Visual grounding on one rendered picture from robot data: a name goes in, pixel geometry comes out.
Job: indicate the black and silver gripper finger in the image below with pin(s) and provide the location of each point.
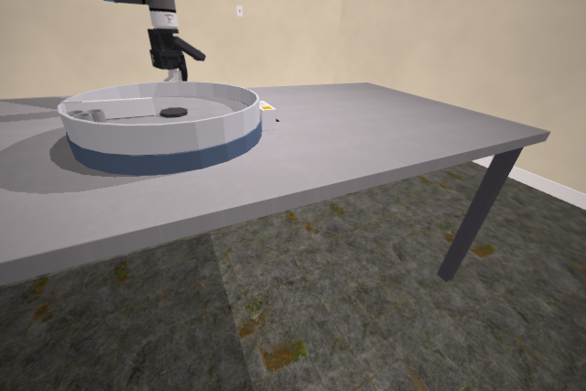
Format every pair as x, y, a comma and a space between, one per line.
170, 75
182, 74

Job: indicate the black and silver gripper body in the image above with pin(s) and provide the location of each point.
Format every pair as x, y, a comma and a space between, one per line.
170, 56

